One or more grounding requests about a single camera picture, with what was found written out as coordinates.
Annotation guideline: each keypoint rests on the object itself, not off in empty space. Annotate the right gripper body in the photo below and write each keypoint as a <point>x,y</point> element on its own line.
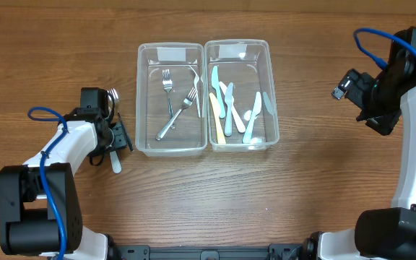
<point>368,119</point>

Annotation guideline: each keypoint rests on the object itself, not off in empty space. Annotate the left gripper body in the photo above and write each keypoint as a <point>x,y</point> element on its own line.
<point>122,136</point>

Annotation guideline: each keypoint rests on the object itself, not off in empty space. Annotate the white plastic fork thick handle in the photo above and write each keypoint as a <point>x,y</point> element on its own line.
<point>115,162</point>

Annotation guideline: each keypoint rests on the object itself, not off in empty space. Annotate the dark handled steel fork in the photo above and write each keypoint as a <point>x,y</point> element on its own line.
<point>116,100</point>

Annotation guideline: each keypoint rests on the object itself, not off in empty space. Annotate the matte steel fork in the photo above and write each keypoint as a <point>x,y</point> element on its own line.
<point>168,86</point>

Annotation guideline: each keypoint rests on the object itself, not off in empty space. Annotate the shiny steel fork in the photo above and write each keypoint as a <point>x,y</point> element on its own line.
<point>187,102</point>

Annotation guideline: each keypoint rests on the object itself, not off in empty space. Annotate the white plastic fork thin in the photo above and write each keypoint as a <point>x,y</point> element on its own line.
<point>196,86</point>

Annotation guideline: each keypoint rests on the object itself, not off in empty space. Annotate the yellow plastic knife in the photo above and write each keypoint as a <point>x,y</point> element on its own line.
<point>216,113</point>

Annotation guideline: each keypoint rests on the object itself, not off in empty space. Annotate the light blue plastic knife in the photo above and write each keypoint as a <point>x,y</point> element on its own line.
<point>254,113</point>

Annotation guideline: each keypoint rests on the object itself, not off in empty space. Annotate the mint green plastic knife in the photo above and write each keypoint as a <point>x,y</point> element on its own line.
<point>215,83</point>

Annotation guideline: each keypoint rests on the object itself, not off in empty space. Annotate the pale white plastic knife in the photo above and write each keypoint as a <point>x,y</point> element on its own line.
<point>229,116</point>

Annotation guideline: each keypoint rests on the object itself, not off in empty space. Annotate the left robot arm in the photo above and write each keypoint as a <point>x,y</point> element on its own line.
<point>39,206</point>

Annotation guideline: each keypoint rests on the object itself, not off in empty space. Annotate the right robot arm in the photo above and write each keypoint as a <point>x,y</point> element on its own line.
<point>388,233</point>

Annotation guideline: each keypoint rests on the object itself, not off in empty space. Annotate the left clear plastic container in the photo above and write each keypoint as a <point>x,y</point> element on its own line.
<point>188,135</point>

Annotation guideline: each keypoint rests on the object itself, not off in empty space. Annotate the clear plastic container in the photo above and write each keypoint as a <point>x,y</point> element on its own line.
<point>247,64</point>
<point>188,135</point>

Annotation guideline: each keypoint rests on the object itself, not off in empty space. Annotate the right clear plastic container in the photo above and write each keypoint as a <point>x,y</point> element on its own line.
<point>247,64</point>

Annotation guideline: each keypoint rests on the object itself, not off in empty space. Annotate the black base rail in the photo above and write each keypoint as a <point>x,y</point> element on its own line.
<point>276,251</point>

